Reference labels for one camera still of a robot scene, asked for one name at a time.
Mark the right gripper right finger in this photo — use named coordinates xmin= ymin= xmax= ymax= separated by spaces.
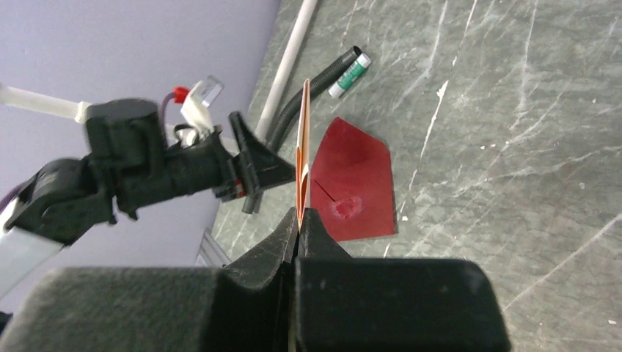
xmin=295 ymin=209 xmax=511 ymax=351

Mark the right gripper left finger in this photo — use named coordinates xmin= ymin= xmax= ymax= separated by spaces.
xmin=1 ymin=210 xmax=298 ymax=351

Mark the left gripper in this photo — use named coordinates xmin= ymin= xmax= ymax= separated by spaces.
xmin=167 ymin=111 xmax=296 ymax=202

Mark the tan letter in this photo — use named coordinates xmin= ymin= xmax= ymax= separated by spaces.
xmin=296 ymin=79 xmax=311 ymax=229

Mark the red envelope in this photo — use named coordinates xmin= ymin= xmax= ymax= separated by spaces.
xmin=310 ymin=117 xmax=395 ymax=241

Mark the green glue stick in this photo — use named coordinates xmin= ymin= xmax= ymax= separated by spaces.
xmin=328 ymin=53 xmax=372 ymax=99

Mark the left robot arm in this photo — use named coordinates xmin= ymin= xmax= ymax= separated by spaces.
xmin=1 ymin=98 xmax=295 ymax=293

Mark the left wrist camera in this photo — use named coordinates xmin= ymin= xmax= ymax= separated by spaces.
xmin=180 ymin=76 xmax=224 ymax=136

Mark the black corrugated hose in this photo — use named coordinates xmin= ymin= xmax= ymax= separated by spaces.
xmin=264 ymin=45 xmax=363 ymax=153

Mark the white pvc pipe frame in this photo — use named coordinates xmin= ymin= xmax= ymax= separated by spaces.
xmin=1 ymin=0 xmax=317 ymax=142

